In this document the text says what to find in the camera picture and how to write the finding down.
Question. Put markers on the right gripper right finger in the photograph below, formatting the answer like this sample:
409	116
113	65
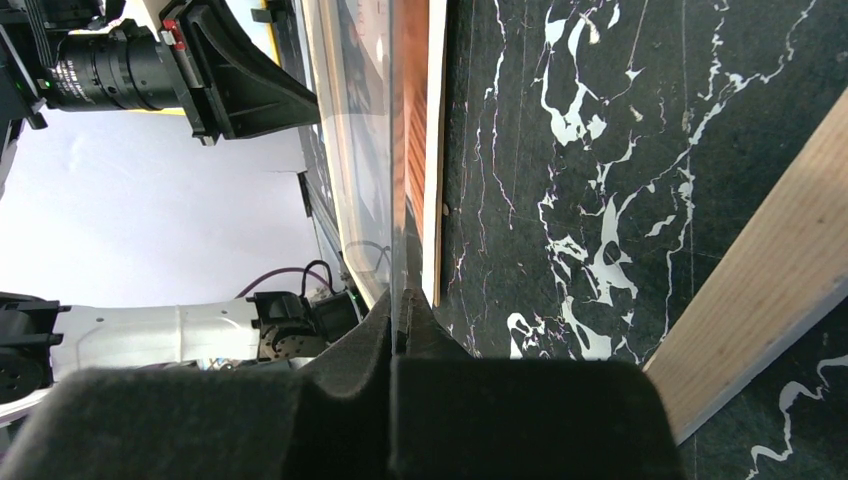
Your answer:
454	416

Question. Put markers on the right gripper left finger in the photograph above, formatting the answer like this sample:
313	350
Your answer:
327	420

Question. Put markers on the wooden picture frame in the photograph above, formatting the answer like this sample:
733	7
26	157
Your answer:
785	271

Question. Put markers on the yellow rimmed whiteboard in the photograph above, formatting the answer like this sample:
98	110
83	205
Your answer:
261	33

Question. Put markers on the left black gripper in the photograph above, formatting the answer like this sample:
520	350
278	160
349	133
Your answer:
207	65

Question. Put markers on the black marble pattern mat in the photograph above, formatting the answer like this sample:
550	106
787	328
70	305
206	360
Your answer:
599	158

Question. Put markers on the clear plastic sheet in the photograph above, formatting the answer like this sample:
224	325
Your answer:
354	48

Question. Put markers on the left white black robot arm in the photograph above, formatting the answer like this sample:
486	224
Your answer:
44	342

